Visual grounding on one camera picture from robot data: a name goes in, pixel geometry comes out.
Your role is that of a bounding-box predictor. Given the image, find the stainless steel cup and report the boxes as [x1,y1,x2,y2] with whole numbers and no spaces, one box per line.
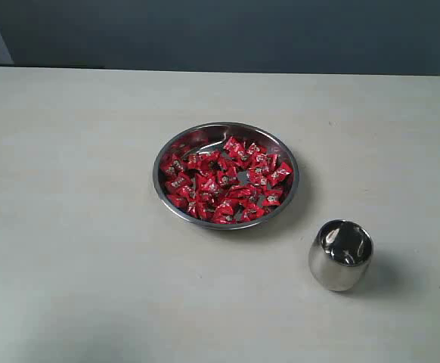
[308,219,373,292]

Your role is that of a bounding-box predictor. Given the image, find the round stainless steel plate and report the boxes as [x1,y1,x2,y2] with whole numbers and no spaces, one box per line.
[153,122,300,231]

